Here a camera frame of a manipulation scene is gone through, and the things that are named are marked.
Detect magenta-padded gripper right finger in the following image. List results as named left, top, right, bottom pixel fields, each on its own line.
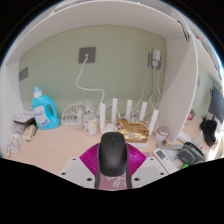
left=125, top=142, right=169, bottom=190

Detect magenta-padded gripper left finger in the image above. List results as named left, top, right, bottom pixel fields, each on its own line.
left=58, top=142, right=103, bottom=190

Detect black computer mouse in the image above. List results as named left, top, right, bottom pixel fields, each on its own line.
left=97, top=131, right=130, bottom=178

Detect pink printed mouse pad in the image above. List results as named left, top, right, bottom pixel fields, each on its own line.
left=99, top=173, right=129, bottom=192

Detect white remote control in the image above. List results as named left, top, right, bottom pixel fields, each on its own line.
left=152, top=148, right=179, bottom=174

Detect gold snack bag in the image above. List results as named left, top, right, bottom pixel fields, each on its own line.
left=115, top=118, right=150, bottom=144

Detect small round jar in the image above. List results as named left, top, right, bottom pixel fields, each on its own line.
left=154, top=125, right=170, bottom=146

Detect clear bottle with white label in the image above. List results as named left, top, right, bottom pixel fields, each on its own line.
left=82, top=99, right=98, bottom=136

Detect white power strip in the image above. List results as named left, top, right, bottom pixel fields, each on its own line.
left=62, top=114, right=83, bottom=129

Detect grey zip pouch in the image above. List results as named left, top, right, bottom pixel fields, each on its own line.
left=177, top=141, right=207, bottom=166

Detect white router with antennas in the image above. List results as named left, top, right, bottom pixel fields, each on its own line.
left=98, top=97, right=160, bottom=148

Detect yellow cardboard box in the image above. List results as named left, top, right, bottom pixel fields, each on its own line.
left=23, top=124, right=37, bottom=143

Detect blue detergent bottle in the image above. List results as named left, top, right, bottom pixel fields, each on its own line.
left=30, top=86, right=61, bottom=131

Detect clear plastic bags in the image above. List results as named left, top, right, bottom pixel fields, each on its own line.
left=4, top=131, right=24, bottom=158

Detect black bag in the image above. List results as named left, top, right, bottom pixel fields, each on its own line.
left=199, top=117, right=218, bottom=148

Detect stack of books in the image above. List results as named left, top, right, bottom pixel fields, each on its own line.
left=12, top=108, right=35, bottom=126

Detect white desk shelf unit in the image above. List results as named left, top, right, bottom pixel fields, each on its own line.
left=0, top=0, right=224, bottom=149

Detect black monitor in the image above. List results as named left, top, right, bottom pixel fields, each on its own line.
left=207, top=86, right=224, bottom=123

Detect white charger cable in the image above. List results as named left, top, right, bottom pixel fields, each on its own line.
left=134, top=64, right=164, bottom=116

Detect white wall socket cable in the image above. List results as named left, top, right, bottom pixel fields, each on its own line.
left=75, top=54, right=106, bottom=108

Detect white wall charger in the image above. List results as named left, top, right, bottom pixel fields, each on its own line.
left=148, top=48, right=163, bottom=70

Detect grey wall socket plate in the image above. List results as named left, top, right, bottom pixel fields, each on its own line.
left=78, top=46, right=97, bottom=64

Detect grey blank wall plate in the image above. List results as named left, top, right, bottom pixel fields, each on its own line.
left=18, top=66, right=30, bottom=82

